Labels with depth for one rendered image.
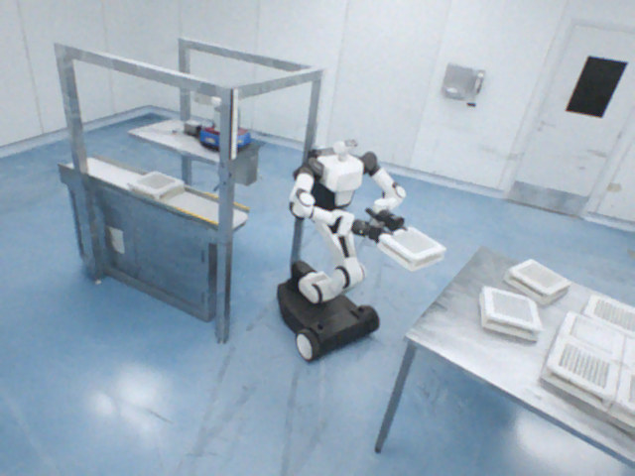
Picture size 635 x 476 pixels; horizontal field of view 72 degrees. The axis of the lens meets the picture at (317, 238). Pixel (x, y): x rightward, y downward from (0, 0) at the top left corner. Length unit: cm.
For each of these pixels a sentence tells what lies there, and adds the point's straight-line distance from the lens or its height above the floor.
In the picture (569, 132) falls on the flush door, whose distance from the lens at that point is 600.
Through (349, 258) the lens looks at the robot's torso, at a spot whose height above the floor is 67.
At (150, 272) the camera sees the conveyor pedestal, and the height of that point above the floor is 22.
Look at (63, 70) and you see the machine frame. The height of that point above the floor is 148.
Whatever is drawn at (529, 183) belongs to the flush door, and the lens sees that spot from 613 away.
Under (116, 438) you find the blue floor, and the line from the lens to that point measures 259.
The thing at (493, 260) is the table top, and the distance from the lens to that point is 274.
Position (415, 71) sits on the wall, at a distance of 584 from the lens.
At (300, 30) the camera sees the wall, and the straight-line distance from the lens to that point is 617.
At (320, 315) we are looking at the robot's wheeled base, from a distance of 296.
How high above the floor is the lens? 207
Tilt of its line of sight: 30 degrees down
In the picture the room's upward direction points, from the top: 9 degrees clockwise
